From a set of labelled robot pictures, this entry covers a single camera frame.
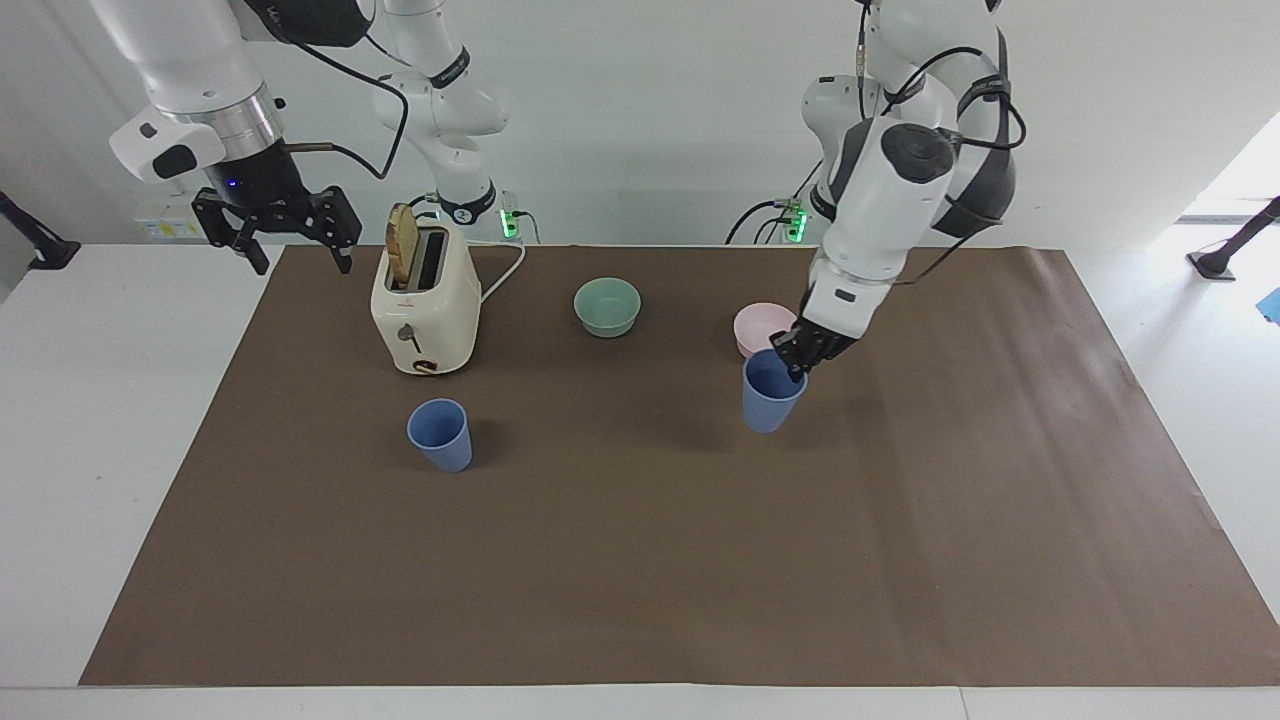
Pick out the pink bowl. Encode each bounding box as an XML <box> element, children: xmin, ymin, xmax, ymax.
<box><xmin>733</xmin><ymin>302</ymin><xmax>801</xmax><ymax>360</ymax></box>

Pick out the blue cup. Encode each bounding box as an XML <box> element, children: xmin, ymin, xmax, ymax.
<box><xmin>406</xmin><ymin>398</ymin><xmax>474</xmax><ymax>474</ymax></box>
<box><xmin>741</xmin><ymin>347</ymin><xmax>810</xmax><ymax>435</ymax></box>

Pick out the black cable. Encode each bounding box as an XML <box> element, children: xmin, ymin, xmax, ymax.
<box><xmin>853</xmin><ymin>0</ymin><xmax>1029</xmax><ymax>289</ymax></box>
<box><xmin>238</xmin><ymin>0</ymin><xmax>412</xmax><ymax>182</ymax></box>
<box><xmin>726</xmin><ymin>196</ymin><xmax>807</xmax><ymax>247</ymax></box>

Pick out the white toaster cable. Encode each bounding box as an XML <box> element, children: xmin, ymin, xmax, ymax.
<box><xmin>468</xmin><ymin>238</ymin><xmax>529</xmax><ymax>305</ymax></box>

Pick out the toast slice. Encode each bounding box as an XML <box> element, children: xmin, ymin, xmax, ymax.
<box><xmin>387</xmin><ymin>202</ymin><xmax>422</xmax><ymax>287</ymax></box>

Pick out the green bowl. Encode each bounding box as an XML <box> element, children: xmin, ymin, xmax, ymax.
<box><xmin>573</xmin><ymin>277</ymin><xmax>643</xmax><ymax>339</ymax></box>

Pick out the white wall socket strip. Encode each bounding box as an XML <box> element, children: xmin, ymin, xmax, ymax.
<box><xmin>134</xmin><ymin>198</ymin><xmax>205</xmax><ymax>243</ymax></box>

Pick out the black stand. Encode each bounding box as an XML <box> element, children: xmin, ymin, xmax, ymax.
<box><xmin>1186</xmin><ymin>195</ymin><xmax>1280</xmax><ymax>282</ymax></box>
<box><xmin>0</xmin><ymin>190</ymin><xmax>82</xmax><ymax>272</ymax></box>

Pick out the cream toaster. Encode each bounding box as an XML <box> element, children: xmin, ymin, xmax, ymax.
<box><xmin>370</xmin><ymin>214</ymin><xmax>483</xmax><ymax>378</ymax></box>

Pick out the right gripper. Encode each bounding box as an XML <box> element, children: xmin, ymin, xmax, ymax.
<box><xmin>191</xmin><ymin>140</ymin><xmax>363</xmax><ymax>277</ymax></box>

